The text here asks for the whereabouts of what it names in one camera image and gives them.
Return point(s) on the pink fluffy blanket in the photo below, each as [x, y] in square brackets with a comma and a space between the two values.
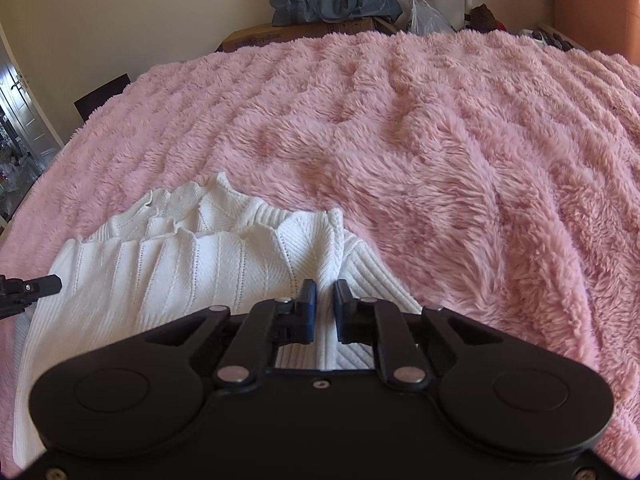
[425, 160]

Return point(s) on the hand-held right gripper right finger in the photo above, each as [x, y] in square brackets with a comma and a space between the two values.
[342, 310]

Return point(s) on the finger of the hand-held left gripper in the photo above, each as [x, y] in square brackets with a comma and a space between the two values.
[35, 287]

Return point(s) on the brown cardboard box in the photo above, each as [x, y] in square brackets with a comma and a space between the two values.
[310, 32]

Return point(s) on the white door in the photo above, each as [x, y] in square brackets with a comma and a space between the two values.
[27, 105]

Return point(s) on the white power strip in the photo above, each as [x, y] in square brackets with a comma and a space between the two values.
[550, 36]

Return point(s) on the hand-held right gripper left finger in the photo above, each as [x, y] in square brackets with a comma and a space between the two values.
[310, 310]

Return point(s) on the white plastic bag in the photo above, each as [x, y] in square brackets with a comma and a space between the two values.
[427, 17]

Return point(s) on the dark red plush item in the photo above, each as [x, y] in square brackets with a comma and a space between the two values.
[484, 19]

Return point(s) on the black flat board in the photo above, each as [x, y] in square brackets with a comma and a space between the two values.
[102, 96]

